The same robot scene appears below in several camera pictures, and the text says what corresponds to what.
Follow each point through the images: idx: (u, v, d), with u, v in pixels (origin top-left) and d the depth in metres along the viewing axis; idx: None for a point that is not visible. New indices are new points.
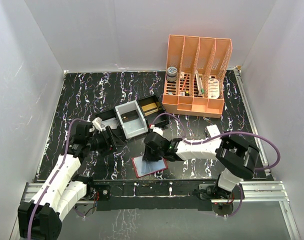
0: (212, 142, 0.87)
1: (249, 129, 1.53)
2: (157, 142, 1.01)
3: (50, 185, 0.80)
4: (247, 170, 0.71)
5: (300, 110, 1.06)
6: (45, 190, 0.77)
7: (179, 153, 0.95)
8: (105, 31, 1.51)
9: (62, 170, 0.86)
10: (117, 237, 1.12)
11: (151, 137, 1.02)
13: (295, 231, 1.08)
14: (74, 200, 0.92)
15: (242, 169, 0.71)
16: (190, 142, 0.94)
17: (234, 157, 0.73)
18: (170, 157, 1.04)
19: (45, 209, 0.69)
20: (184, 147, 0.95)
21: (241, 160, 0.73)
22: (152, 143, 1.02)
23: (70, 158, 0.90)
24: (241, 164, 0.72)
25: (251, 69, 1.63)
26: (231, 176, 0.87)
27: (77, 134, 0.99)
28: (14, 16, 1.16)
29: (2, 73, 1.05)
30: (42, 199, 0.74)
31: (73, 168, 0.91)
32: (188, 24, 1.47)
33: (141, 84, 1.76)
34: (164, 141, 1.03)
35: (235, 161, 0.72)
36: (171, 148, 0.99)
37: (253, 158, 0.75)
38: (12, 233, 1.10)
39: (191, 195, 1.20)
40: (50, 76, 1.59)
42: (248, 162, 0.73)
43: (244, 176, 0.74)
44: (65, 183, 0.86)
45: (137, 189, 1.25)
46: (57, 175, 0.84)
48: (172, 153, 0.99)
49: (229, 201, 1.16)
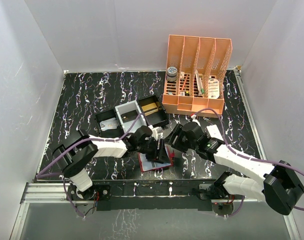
0: (261, 164, 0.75)
1: (249, 129, 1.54)
2: (196, 134, 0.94)
3: (104, 141, 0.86)
4: (287, 208, 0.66)
5: (301, 109, 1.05)
6: (99, 139, 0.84)
7: (217, 156, 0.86)
8: (105, 31, 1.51)
9: (116, 142, 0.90)
10: (117, 237, 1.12)
11: (192, 126, 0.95)
13: (296, 231, 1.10)
14: (78, 184, 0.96)
15: (284, 206, 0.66)
16: (234, 152, 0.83)
17: (283, 193, 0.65)
18: (203, 154, 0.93)
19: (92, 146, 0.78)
20: (226, 154, 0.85)
21: (287, 196, 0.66)
22: (190, 133, 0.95)
23: (123, 144, 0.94)
24: (285, 199, 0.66)
25: (251, 69, 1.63)
26: (251, 193, 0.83)
27: (134, 134, 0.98)
28: (14, 16, 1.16)
29: (2, 73, 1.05)
30: (95, 140, 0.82)
31: (118, 152, 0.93)
32: (187, 24, 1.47)
33: (141, 84, 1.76)
34: (203, 137, 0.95)
35: (283, 196, 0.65)
36: (208, 146, 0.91)
37: (296, 197, 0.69)
38: (12, 233, 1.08)
39: (191, 195, 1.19)
40: (49, 76, 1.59)
42: (291, 200, 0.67)
43: (278, 208, 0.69)
44: (108, 151, 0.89)
45: (137, 189, 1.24)
46: (111, 142, 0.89)
48: (206, 150, 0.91)
49: (229, 201, 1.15)
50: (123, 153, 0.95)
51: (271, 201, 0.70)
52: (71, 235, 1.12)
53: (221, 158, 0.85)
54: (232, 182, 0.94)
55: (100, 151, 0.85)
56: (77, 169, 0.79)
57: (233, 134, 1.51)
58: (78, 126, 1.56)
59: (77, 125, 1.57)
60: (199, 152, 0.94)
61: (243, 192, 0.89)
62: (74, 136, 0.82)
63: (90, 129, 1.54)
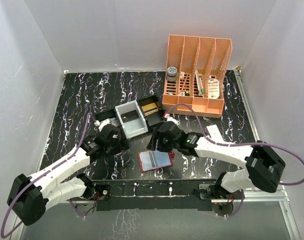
0: (240, 148, 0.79)
1: (249, 129, 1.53)
2: (174, 133, 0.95)
3: (51, 171, 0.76)
4: (273, 184, 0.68)
5: (301, 109, 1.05)
6: (44, 173, 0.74)
7: (198, 149, 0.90)
8: (105, 31, 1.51)
9: (69, 161, 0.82)
10: (117, 237, 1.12)
11: (169, 127, 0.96)
13: (295, 231, 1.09)
14: (69, 197, 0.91)
15: (269, 183, 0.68)
16: (214, 142, 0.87)
17: (264, 171, 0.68)
18: (184, 151, 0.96)
19: (35, 190, 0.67)
20: (206, 146, 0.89)
21: (269, 172, 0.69)
22: (168, 134, 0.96)
23: (82, 154, 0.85)
24: (268, 177, 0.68)
25: (251, 69, 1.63)
26: (243, 182, 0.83)
27: (101, 134, 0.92)
28: (14, 15, 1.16)
29: (2, 73, 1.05)
30: (38, 179, 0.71)
31: (80, 164, 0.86)
32: (188, 24, 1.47)
33: (141, 84, 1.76)
34: (181, 134, 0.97)
35: (266, 174, 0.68)
36: (189, 141, 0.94)
37: (279, 172, 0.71)
38: (12, 233, 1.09)
39: (191, 195, 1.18)
40: (49, 76, 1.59)
42: (275, 176, 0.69)
43: (267, 188, 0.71)
44: (66, 175, 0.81)
45: (137, 189, 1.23)
46: (63, 164, 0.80)
48: (188, 146, 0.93)
49: (229, 201, 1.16)
50: (88, 160, 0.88)
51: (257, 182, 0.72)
52: (71, 236, 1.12)
53: (202, 150, 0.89)
54: (227, 179, 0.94)
55: (54, 183, 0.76)
56: (39, 214, 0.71)
57: (233, 134, 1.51)
58: (78, 126, 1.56)
59: (77, 125, 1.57)
60: (181, 149, 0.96)
61: (238, 186, 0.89)
62: (14, 186, 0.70)
63: (90, 130, 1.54)
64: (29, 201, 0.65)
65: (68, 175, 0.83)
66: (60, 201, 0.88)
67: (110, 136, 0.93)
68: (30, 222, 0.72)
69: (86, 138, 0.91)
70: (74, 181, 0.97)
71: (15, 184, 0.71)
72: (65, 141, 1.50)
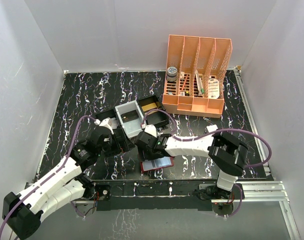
0: (203, 140, 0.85)
1: (249, 129, 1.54)
2: (145, 140, 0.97)
3: (40, 186, 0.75)
4: (237, 167, 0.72)
5: (300, 109, 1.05)
6: (33, 190, 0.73)
7: (168, 149, 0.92)
8: (105, 31, 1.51)
9: (58, 174, 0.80)
10: (117, 237, 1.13)
11: (139, 136, 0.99)
13: (296, 231, 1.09)
14: (67, 202, 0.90)
15: (234, 167, 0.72)
16: (180, 139, 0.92)
17: (226, 157, 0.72)
18: (158, 154, 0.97)
19: (24, 209, 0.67)
20: (174, 144, 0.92)
21: (233, 157, 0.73)
22: (141, 142, 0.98)
23: (71, 165, 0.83)
24: (231, 161, 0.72)
25: (251, 69, 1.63)
26: (226, 175, 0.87)
27: (91, 138, 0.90)
28: (14, 16, 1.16)
29: (1, 73, 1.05)
30: (27, 197, 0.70)
31: (71, 175, 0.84)
32: (188, 24, 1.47)
33: (141, 84, 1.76)
34: (153, 139, 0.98)
35: (228, 159, 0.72)
36: (159, 143, 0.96)
37: (243, 156, 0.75)
38: (12, 233, 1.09)
39: (191, 195, 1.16)
40: (49, 76, 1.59)
42: (238, 159, 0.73)
43: (235, 173, 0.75)
44: (57, 188, 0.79)
45: (137, 189, 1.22)
46: (51, 178, 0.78)
48: (159, 148, 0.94)
49: (229, 202, 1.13)
50: (80, 169, 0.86)
51: (225, 169, 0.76)
52: (71, 236, 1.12)
53: (172, 149, 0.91)
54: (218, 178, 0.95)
55: (45, 198, 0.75)
56: (34, 228, 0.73)
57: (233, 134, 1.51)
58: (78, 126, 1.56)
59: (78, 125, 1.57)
60: (155, 154, 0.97)
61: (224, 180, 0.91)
62: (5, 204, 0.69)
63: (90, 130, 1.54)
64: (20, 220, 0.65)
65: (60, 187, 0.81)
66: (58, 208, 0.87)
67: (101, 140, 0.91)
68: (27, 236, 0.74)
69: (76, 146, 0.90)
70: (72, 185, 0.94)
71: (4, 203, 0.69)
72: (65, 141, 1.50)
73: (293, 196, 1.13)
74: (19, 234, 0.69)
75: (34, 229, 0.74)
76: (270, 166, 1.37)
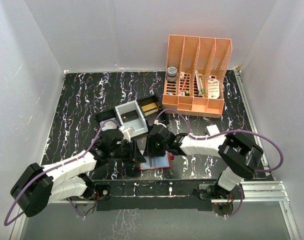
0: (216, 139, 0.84)
1: (249, 129, 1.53)
2: (163, 135, 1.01)
3: (62, 166, 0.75)
4: (248, 170, 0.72)
5: (301, 109, 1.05)
6: (56, 166, 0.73)
7: (182, 147, 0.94)
8: (105, 31, 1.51)
9: (79, 161, 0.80)
10: (117, 237, 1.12)
11: (157, 130, 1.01)
13: (295, 231, 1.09)
14: (69, 195, 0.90)
15: (244, 169, 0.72)
16: (194, 137, 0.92)
17: (238, 158, 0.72)
18: (174, 151, 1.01)
19: (48, 179, 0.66)
20: (189, 142, 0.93)
21: (244, 159, 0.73)
22: (158, 136, 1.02)
23: (90, 156, 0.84)
24: (243, 163, 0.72)
25: (251, 69, 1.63)
26: (232, 175, 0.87)
27: (105, 140, 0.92)
28: (14, 15, 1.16)
29: (2, 73, 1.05)
30: (50, 171, 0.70)
31: (87, 167, 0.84)
32: (187, 24, 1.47)
33: (141, 84, 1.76)
34: (170, 135, 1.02)
35: (238, 160, 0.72)
36: (176, 141, 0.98)
37: (256, 159, 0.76)
38: (12, 233, 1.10)
39: (191, 195, 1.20)
40: (49, 77, 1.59)
42: (249, 162, 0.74)
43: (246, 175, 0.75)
44: (73, 173, 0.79)
45: (137, 189, 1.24)
46: (72, 162, 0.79)
48: (176, 146, 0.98)
49: (229, 201, 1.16)
50: (93, 166, 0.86)
51: (235, 170, 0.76)
52: (71, 236, 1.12)
53: (186, 146, 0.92)
54: (221, 177, 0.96)
55: (62, 178, 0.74)
56: (40, 207, 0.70)
57: None
58: (78, 126, 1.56)
59: (77, 125, 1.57)
60: (170, 150, 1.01)
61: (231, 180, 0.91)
62: (26, 172, 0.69)
63: (90, 130, 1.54)
64: (39, 190, 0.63)
65: (75, 175, 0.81)
66: (61, 197, 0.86)
67: (114, 143, 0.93)
68: (30, 214, 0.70)
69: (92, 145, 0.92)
70: (76, 180, 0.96)
71: (26, 172, 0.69)
72: (65, 141, 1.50)
73: (293, 195, 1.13)
74: (27, 207, 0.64)
75: (39, 208, 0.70)
76: (270, 166, 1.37)
